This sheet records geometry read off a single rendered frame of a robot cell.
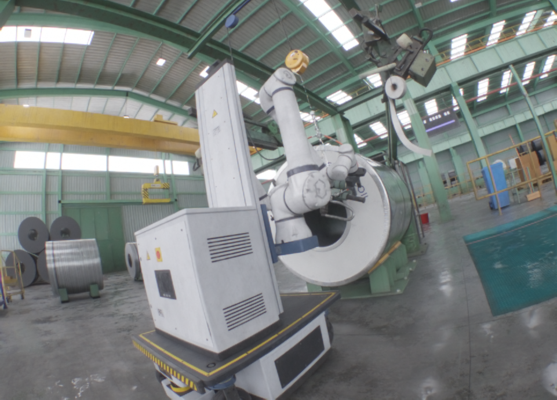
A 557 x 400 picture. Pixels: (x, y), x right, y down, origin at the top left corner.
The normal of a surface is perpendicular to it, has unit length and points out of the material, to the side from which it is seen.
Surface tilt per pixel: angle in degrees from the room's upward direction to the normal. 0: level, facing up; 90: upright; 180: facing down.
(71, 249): 56
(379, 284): 90
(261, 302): 90
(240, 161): 90
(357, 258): 90
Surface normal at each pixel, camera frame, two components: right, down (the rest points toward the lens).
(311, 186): 0.46, -0.15
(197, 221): 0.76, -0.28
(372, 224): -0.63, 0.00
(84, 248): 0.50, -0.76
